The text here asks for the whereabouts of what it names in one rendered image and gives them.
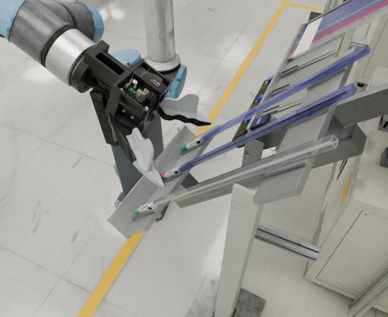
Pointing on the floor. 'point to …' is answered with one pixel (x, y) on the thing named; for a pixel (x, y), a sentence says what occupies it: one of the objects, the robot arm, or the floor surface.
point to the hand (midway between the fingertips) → (188, 155)
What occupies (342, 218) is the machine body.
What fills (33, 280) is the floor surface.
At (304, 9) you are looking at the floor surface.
